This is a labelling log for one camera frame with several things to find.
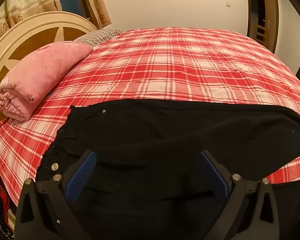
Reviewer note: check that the cream round headboard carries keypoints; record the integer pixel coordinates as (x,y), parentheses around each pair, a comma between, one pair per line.
(27,22)

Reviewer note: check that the wide beige floral curtain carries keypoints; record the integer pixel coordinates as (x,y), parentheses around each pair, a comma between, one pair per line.
(25,0)

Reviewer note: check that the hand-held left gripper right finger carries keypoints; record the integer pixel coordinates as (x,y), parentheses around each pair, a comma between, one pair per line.
(215,177)

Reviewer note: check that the red plaid bed sheet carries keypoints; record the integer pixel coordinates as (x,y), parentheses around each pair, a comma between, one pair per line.
(165,62)

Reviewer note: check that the brown wooden door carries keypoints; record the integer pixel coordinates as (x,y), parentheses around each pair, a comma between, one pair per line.
(272,5)

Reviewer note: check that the pink folded quilt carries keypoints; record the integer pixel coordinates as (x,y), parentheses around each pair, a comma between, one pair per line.
(40,75)

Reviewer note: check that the black pants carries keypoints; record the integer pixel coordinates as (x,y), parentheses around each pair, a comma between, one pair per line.
(165,135)

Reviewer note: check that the grey striped pillow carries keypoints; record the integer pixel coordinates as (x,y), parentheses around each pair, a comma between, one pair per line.
(100,36)

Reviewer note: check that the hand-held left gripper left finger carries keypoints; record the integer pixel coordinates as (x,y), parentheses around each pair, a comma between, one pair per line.
(81,177)

